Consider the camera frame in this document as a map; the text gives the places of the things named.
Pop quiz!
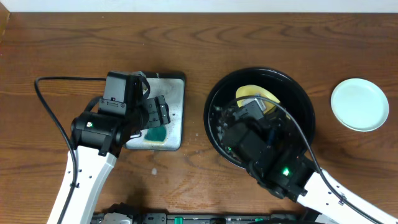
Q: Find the mint plate with long stain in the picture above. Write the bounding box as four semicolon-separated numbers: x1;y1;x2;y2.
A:
330;78;389;132

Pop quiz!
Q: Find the black rectangular soapy water tray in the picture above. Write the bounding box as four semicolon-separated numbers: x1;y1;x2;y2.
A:
124;72;185;151

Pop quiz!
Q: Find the round black tray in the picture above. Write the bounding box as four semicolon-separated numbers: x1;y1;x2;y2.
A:
203;67;315;169

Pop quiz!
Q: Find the green scrubbing sponge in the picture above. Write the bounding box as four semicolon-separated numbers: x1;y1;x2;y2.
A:
144;126;167;143

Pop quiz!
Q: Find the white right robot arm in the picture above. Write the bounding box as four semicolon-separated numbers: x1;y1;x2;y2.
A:
217;119;397;223

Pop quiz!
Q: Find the yellow plate with red stain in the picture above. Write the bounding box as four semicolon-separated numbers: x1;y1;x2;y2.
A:
236;85;280;119

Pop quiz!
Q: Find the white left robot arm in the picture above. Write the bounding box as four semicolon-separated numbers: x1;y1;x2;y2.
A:
47;95;183;223

